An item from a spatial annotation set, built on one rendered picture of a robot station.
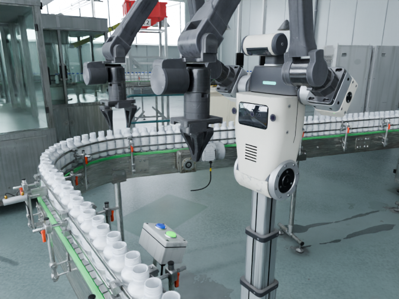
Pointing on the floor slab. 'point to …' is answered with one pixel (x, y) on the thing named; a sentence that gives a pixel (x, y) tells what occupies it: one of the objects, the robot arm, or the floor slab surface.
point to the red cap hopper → (157, 14)
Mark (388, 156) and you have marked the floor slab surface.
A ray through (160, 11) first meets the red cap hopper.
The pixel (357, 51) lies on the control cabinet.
